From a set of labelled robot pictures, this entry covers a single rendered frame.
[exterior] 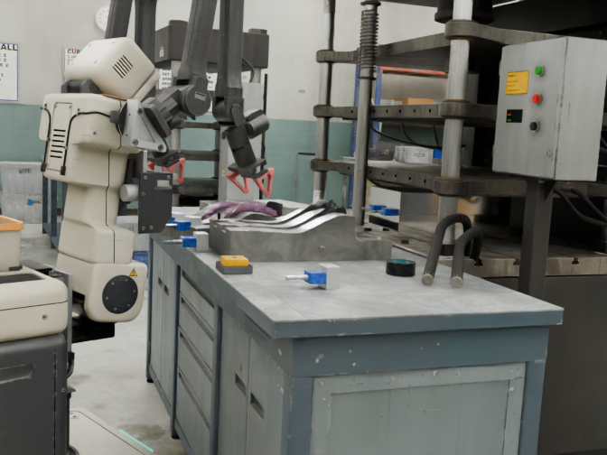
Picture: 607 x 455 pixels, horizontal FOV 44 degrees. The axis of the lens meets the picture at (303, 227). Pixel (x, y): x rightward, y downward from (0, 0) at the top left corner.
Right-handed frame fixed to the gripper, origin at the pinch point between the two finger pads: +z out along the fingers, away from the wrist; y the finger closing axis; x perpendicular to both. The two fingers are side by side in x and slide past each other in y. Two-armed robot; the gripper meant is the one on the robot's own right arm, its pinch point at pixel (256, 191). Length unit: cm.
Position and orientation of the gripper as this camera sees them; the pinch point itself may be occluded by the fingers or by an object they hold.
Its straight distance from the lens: 209.7
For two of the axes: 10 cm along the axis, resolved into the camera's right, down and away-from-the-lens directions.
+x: -6.8, 4.9, -5.5
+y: -6.8, -1.3, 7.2
